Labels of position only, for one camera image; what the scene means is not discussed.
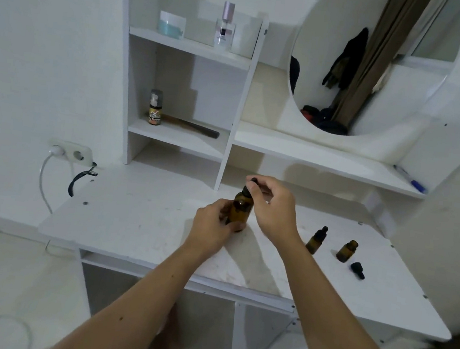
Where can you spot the small spray bottle black cap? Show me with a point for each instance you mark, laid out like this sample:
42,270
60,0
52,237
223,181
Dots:
155,110

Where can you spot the person's right forearm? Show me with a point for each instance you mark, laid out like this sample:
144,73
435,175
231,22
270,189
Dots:
334,316

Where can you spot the person's right hand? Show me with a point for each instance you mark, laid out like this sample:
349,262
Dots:
277,215

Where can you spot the black razor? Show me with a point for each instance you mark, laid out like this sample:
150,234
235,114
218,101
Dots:
75,181

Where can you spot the brown comb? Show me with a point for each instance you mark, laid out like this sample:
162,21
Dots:
192,126

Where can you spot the white jar with teal band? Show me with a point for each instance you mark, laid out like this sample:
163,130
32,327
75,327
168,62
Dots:
171,25

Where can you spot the person's left hand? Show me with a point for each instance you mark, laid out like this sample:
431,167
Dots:
206,229

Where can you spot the white vanity desk with shelves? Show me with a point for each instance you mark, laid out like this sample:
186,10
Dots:
142,216

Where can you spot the person's right thumb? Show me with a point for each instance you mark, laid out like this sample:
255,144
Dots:
264,196

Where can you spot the blue and white pen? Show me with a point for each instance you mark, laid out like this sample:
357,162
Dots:
409,179

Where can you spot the small capped amber dropper bottle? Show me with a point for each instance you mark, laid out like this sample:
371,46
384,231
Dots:
315,242

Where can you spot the clear perfume bottle pink cap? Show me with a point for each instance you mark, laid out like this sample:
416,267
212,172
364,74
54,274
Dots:
224,31

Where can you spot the large amber glass bottle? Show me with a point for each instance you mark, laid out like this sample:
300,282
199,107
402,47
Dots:
241,211

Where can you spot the person's left forearm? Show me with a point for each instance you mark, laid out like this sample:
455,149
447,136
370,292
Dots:
145,299

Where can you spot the small open amber bottle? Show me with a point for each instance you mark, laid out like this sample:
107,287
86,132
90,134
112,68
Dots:
346,252

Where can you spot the black dropper cap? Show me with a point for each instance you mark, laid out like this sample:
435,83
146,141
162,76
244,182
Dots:
357,270
252,185

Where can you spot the person's left thumb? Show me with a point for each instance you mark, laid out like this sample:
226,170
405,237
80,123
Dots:
220,207

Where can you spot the round mirror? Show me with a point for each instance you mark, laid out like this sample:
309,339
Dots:
332,35

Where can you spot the white wall socket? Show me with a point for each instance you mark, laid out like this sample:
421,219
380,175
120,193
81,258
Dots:
77,154

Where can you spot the white cabinet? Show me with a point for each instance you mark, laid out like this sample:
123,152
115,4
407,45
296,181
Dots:
445,246

